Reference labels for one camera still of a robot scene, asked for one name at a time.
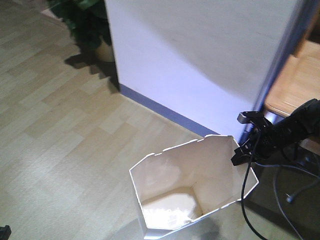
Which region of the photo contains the grey cable with plug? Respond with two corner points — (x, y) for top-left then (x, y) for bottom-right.
(273, 164), (320, 240)

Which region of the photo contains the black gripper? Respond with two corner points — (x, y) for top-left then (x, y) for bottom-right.
(231, 117), (282, 166)

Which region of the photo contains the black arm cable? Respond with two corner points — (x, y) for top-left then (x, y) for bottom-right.
(240, 134), (270, 240)

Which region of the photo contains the white trash bin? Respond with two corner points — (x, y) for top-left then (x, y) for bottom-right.
(129, 134), (259, 240)

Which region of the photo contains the wooden desk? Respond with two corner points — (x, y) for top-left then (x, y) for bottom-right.
(264, 0), (320, 117)

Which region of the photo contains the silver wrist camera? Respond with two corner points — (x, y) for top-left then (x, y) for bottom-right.
(237, 111), (264, 124)

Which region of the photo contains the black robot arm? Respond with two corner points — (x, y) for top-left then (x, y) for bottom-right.
(231, 98), (320, 166)

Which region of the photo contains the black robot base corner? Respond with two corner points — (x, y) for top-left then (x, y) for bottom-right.
(0, 225), (12, 240)

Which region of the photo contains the green potted plant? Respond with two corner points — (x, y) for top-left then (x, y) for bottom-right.
(47, 0), (115, 62)

